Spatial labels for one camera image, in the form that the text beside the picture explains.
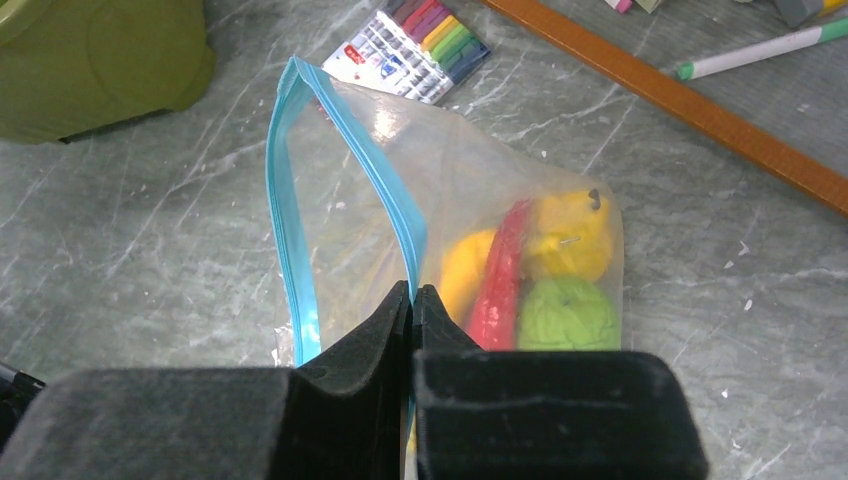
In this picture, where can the olive green plastic basket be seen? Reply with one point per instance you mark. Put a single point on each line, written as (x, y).
(68, 67)

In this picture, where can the green lime toy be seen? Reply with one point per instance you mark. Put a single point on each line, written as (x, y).
(567, 313)

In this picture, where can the clear zip bag blue zipper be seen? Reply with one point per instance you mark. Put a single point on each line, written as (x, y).
(368, 189)

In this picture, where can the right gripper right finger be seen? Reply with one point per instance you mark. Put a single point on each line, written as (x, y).
(544, 415)

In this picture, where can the pack of coloured markers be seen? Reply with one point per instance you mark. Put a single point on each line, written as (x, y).
(416, 49)

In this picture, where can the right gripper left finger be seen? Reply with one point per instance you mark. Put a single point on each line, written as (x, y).
(342, 415)

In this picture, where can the orange wooden shelf rack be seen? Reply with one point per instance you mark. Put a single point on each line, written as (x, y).
(690, 107)

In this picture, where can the white marker pen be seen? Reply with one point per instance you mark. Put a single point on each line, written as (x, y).
(763, 50)

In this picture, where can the red chili toy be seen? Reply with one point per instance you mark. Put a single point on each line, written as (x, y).
(493, 319)

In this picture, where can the yellow banana toy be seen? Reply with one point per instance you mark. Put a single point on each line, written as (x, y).
(462, 270)

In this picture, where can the yellow pear toy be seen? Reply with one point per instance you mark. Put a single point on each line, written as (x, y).
(570, 235)

